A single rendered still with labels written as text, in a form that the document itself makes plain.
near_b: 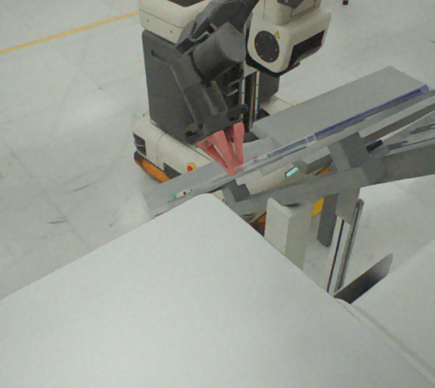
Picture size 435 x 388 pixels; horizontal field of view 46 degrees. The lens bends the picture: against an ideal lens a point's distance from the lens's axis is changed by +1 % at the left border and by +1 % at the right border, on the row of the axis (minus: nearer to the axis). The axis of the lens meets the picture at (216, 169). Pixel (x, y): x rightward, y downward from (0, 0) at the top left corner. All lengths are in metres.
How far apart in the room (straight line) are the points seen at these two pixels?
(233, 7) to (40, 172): 1.67
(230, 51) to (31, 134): 1.96
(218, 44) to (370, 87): 1.06
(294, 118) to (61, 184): 1.14
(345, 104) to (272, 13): 0.36
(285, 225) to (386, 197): 1.37
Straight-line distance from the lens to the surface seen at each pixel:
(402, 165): 1.14
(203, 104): 0.81
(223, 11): 0.87
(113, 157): 2.40
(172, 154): 1.97
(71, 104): 2.82
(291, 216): 0.91
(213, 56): 0.78
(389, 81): 1.82
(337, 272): 1.40
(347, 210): 1.24
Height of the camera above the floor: 1.47
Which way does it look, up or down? 40 degrees down
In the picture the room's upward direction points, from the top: straight up
